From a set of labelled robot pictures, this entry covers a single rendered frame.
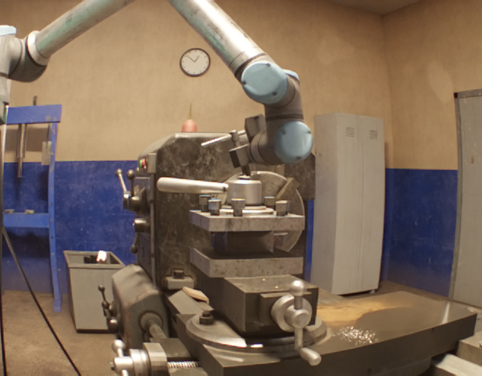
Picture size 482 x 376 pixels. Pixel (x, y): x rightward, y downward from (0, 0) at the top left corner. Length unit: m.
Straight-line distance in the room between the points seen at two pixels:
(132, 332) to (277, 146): 0.84
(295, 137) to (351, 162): 3.91
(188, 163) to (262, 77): 0.63
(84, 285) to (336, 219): 2.60
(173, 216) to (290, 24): 4.22
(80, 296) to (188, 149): 2.19
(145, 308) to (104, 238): 3.27
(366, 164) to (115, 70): 2.70
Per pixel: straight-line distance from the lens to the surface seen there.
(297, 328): 0.73
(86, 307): 3.63
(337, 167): 4.98
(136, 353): 0.85
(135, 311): 1.67
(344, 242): 5.07
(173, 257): 1.62
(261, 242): 0.93
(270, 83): 1.04
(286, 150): 1.15
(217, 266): 0.87
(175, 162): 1.60
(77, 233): 4.90
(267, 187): 1.47
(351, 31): 6.01
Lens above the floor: 1.20
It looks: 2 degrees down
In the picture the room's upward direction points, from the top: 1 degrees clockwise
